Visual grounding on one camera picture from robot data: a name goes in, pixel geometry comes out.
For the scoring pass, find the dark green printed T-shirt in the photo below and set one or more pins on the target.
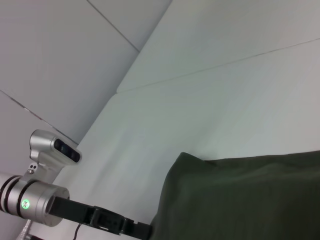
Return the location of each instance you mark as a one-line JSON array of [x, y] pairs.
[[237, 200]]

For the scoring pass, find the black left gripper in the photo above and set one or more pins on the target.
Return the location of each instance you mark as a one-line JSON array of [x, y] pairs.
[[82, 212]]

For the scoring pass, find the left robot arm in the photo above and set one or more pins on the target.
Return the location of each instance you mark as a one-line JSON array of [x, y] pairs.
[[27, 200]]

